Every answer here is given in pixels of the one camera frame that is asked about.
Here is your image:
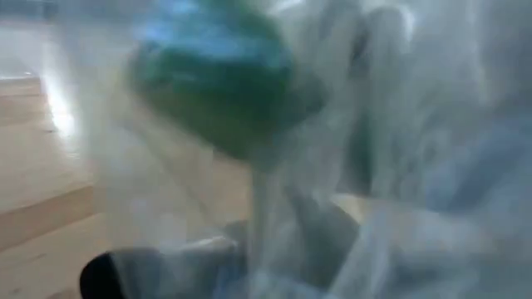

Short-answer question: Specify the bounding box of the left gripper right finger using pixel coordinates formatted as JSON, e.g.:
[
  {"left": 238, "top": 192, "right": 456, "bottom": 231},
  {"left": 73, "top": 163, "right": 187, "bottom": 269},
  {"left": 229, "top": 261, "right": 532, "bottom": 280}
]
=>
[{"left": 286, "top": 190, "right": 362, "bottom": 290}]

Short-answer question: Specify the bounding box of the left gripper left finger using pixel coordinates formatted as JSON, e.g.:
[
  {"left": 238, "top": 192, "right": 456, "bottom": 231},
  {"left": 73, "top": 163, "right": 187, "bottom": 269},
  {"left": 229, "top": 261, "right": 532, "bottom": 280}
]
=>
[{"left": 78, "top": 236, "right": 250, "bottom": 299}]

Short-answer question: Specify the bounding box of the clear plastic bag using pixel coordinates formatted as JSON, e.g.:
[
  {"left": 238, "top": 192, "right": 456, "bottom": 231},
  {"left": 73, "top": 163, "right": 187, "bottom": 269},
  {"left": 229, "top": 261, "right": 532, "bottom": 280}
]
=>
[{"left": 41, "top": 0, "right": 532, "bottom": 299}]

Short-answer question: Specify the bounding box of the dark green elastic bandage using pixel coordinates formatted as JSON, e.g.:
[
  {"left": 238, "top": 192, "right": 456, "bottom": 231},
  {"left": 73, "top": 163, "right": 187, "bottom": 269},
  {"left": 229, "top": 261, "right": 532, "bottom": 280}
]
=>
[{"left": 126, "top": 0, "right": 328, "bottom": 165}]

